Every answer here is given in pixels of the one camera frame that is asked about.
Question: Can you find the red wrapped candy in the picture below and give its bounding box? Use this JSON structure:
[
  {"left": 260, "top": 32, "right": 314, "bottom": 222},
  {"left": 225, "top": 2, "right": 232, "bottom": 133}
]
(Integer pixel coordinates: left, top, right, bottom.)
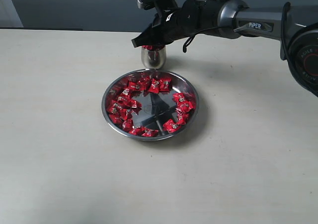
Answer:
[
  {"left": 172, "top": 93, "right": 188, "bottom": 105},
  {"left": 108, "top": 114, "right": 123, "bottom": 125},
  {"left": 159, "top": 78, "right": 171, "bottom": 92},
  {"left": 177, "top": 113, "right": 189, "bottom": 125},
  {"left": 128, "top": 81, "right": 140, "bottom": 91},
  {"left": 120, "top": 87, "right": 133, "bottom": 99},
  {"left": 148, "top": 78, "right": 160, "bottom": 94}
]

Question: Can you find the small steel cup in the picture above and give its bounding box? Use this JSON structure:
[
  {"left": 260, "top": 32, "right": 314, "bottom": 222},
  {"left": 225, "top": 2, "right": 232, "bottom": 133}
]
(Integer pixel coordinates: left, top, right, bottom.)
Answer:
[{"left": 141, "top": 47, "right": 166, "bottom": 70}]

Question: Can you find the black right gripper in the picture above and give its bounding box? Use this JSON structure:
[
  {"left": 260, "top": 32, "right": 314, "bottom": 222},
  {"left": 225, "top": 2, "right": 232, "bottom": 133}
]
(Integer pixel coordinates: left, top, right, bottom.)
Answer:
[{"left": 131, "top": 0, "right": 201, "bottom": 48}]

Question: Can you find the round steel plate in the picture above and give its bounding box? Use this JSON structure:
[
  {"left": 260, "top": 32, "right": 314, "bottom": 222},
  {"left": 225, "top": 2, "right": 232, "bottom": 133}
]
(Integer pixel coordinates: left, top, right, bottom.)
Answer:
[{"left": 101, "top": 69, "right": 199, "bottom": 141}]

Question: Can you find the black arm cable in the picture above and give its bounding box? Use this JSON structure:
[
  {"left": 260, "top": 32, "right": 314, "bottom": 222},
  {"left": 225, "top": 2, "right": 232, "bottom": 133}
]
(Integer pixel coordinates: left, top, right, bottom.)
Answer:
[{"left": 182, "top": 0, "right": 291, "bottom": 61}]

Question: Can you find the red candy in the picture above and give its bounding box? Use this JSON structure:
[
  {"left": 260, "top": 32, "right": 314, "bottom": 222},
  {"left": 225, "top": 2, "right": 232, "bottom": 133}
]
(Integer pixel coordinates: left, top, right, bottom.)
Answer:
[
  {"left": 172, "top": 93, "right": 188, "bottom": 105},
  {"left": 142, "top": 45, "right": 165, "bottom": 51},
  {"left": 177, "top": 113, "right": 189, "bottom": 125},
  {"left": 108, "top": 114, "right": 123, "bottom": 125},
  {"left": 128, "top": 81, "right": 140, "bottom": 91},
  {"left": 120, "top": 87, "right": 133, "bottom": 99},
  {"left": 148, "top": 78, "right": 160, "bottom": 94},
  {"left": 159, "top": 78, "right": 171, "bottom": 92}
]

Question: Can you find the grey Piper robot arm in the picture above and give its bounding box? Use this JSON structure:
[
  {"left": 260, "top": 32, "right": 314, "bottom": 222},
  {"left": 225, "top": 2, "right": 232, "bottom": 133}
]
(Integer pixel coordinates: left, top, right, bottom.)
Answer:
[{"left": 132, "top": 0, "right": 318, "bottom": 95}]

